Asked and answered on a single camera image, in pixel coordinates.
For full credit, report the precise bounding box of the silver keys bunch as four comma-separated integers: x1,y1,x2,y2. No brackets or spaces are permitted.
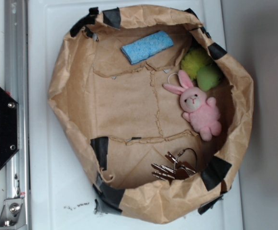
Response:
151,148,198,182

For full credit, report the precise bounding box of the brown paper bag bin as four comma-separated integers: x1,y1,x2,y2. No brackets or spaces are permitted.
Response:
48,5,254,224

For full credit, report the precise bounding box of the pink plush bunny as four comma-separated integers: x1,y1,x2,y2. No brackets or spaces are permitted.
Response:
163,70,222,141

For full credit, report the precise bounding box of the blue sponge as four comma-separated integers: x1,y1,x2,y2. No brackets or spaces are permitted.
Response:
121,31,174,65

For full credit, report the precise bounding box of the green plush toy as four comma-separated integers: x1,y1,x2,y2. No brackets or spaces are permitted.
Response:
196,64,223,92

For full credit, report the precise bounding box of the yellow-green fuzzy ball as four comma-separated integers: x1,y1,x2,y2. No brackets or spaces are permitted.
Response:
180,47,213,80

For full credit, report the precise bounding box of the aluminium rail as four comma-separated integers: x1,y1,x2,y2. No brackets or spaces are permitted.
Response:
4,0,31,230

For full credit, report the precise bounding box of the metal corner bracket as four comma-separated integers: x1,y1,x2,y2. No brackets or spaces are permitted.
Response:
0,198,26,230

